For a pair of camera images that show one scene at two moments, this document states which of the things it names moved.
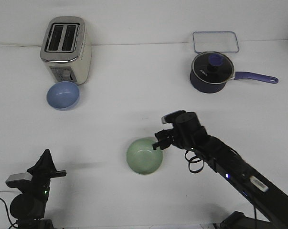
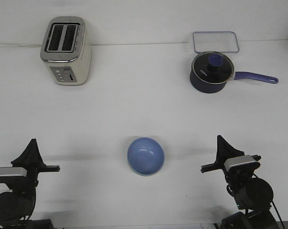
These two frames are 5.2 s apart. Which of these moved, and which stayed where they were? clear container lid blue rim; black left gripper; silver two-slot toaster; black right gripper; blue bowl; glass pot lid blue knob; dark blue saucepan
Moved: blue bowl; black right gripper; black left gripper
Stayed: glass pot lid blue knob; clear container lid blue rim; silver two-slot toaster; dark blue saucepan
